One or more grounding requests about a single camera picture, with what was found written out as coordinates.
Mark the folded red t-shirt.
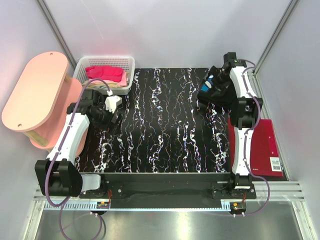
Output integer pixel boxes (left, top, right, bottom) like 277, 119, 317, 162
227, 117, 285, 178

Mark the black t-shirt with daisy print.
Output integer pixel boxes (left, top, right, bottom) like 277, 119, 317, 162
197, 66, 237, 109

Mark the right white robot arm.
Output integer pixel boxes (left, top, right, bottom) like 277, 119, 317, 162
212, 52, 263, 199

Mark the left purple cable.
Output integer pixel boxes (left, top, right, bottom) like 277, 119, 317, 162
44, 78, 112, 238

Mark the magenta t-shirt in basket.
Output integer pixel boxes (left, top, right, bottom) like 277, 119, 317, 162
85, 65, 124, 78

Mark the light pink garment in basket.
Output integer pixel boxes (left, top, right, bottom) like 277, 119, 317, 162
83, 71, 128, 88

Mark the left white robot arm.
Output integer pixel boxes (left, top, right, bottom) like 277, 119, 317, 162
34, 89, 122, 198

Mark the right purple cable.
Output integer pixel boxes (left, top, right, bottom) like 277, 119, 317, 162
239, 59, 271, 216

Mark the white plastic laundry basket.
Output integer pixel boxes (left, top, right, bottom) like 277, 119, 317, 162
73, 55, 135, 96

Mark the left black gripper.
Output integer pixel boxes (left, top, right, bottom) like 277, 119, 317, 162
92, 102, 124, 135

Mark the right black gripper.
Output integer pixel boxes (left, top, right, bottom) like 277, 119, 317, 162
201, 65, 231, 97

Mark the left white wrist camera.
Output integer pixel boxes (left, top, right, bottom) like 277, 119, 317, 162
104, 90, 123, 114

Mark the purple cable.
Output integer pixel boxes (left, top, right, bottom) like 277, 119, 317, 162
44, 78, 112, 238
239, 59, 271, 216

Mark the pink three-tier wooden shelf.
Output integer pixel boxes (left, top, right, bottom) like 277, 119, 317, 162
1, 51, 83, 152

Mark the beige garment in basket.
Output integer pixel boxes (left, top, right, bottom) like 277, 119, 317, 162
87, 80, 121, 89

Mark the black marbled table mat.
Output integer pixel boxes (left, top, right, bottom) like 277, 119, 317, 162
76, 68, 232, 173

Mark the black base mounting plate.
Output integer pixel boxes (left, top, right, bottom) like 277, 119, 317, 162
80, 172, 257, 200

